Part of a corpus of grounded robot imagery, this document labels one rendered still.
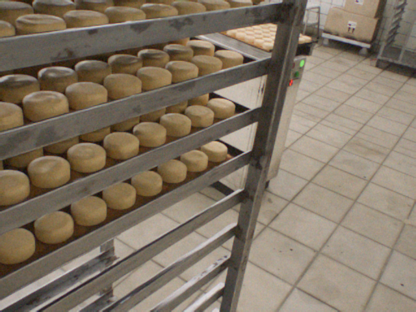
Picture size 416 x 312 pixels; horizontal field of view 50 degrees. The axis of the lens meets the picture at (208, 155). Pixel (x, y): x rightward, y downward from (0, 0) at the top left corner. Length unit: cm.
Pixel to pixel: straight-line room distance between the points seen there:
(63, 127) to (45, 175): 9
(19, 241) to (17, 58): 26
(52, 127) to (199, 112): 32
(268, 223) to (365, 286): 58
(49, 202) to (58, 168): 6
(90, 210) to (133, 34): 27
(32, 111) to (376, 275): 204
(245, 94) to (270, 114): 145
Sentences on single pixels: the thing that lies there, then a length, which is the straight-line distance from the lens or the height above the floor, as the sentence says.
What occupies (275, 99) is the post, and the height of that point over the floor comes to 118.
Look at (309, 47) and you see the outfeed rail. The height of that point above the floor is 88.
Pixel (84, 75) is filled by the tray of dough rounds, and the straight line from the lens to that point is 64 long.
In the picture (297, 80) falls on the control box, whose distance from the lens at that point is 235.
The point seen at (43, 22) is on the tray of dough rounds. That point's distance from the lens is 51.
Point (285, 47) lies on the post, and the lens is 76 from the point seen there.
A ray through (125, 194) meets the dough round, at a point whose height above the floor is 106.
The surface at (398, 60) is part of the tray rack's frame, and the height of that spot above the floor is 16.
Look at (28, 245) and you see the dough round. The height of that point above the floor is 106.
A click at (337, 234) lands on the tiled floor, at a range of 252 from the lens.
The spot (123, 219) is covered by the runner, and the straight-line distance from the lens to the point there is 65.
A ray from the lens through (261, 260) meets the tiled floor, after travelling 222.
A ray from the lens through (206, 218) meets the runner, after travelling 82.
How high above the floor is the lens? 146
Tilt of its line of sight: 30 degrees down
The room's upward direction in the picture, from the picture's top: 9 degrees clockwise
